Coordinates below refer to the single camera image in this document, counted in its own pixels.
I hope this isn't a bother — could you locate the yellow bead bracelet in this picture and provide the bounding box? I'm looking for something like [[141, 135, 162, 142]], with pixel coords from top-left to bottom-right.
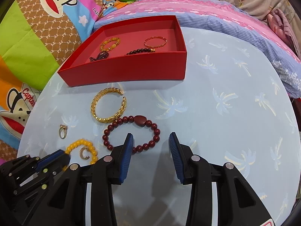
[[62, 138, 99, 172]]

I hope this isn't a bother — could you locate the light blue palm tablecloth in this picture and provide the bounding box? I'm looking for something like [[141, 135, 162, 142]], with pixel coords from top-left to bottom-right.
[[18, 27, 300, 225]]

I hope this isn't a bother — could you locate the thin gold bangle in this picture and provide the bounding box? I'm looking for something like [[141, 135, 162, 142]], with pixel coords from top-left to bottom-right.
[[144, 36, 167, 49]]

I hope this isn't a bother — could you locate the wide gold cuff bangle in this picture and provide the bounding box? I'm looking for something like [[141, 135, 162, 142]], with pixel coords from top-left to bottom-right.
[[90, 87, 127, 124]]

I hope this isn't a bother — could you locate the dark garnet bead necklace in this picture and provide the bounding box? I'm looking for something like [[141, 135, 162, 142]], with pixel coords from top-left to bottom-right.
[[89, 51, 110, 62]]

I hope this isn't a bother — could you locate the black and gold bead bracelet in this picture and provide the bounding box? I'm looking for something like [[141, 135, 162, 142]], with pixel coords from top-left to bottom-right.
[[124, 47, 156, 56]]

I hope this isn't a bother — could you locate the cartoon monkey quilt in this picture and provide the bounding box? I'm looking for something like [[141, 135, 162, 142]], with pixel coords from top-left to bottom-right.
[[0, 0, 142, 165]]

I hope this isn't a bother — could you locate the dark red bead bracelet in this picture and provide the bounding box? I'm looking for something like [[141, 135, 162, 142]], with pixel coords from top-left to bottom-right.
[[101, 115, 161, 155]]

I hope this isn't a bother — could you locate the small gold ring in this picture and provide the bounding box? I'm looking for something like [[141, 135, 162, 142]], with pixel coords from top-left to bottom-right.
[[59, 124, 69, 140]]

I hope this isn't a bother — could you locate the gold hoop earring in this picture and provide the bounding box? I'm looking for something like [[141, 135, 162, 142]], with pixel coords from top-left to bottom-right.
[[79, 146, 90, 160]]

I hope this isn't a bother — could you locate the pink and blue pillow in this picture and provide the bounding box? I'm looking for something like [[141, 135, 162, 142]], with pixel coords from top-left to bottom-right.
[[93, 0, 300, 98]]

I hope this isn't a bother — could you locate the red cardboard tray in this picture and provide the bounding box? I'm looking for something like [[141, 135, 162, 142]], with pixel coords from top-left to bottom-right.
[[58, 15, 187, 87]]

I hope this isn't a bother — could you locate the pink folded cloth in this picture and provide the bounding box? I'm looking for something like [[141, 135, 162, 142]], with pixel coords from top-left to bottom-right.
[[266, 8, 300, 59]]

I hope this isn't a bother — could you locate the amber bead bracelet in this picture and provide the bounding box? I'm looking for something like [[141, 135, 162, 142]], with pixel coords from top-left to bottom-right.
[[100, 37, 121, 53]]

